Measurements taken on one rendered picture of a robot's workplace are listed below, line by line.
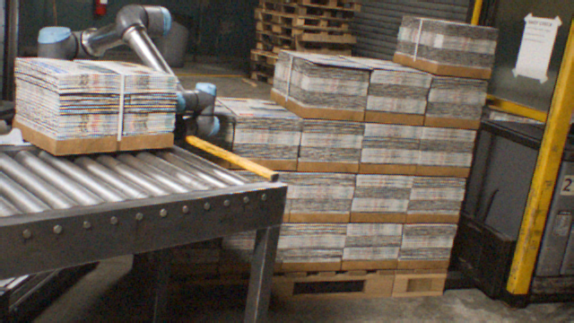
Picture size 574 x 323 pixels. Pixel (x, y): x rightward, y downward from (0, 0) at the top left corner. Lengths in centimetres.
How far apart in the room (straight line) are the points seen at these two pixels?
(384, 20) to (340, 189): 796
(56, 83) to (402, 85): 154
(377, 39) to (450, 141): 774
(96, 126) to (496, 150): 233
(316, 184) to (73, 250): 148
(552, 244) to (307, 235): 123
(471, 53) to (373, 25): 782
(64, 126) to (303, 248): 137
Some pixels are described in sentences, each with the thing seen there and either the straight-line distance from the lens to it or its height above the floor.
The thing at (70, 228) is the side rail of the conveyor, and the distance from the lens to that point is 149.
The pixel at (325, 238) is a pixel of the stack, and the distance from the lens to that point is 290.
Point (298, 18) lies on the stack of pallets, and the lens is 895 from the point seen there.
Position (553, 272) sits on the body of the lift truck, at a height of 18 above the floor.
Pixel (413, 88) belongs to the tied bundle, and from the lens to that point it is 289.
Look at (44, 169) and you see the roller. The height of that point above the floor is 80.
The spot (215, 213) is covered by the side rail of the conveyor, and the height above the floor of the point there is 75.
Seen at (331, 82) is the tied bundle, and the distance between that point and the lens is 271.
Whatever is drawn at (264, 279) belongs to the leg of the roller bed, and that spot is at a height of 52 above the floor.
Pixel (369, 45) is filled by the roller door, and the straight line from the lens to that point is 1083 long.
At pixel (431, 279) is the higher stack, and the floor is 9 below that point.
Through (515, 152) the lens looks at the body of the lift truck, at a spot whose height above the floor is 70.
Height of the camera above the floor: 133
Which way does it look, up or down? 14 degrees down
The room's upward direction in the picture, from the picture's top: 8 degrees clockwise
